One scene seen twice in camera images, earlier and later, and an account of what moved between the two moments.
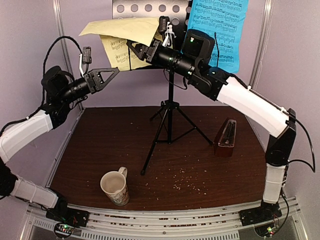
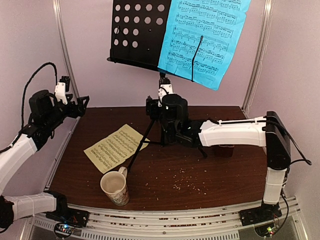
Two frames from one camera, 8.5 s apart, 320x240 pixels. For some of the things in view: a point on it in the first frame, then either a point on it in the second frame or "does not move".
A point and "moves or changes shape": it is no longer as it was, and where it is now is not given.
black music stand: (180, 13) → (138, 28)
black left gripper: (95, 82) → (80, 108)
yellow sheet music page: (115, 34) → (120, 145)
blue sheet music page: (223, 20) moves or changes shape
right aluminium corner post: (268, 14) does not move
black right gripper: (150, 50) → (152, 109)
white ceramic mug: (114, 184) does not move
